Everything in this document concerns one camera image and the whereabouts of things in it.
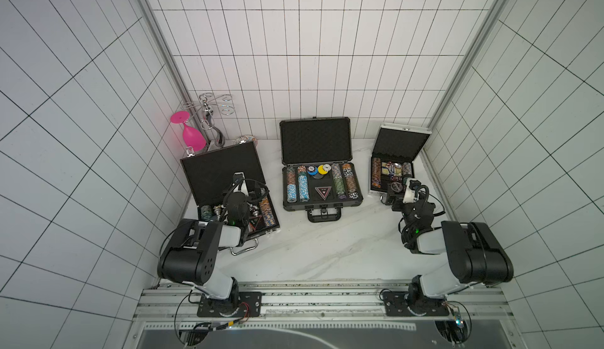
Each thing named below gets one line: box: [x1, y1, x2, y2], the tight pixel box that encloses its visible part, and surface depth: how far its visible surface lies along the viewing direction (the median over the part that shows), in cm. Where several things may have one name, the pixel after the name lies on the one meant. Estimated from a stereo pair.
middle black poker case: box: [279, 116, 364, 223], surface depth 105 cm
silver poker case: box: [368, 122, 433, 195], surface depth 105 cm
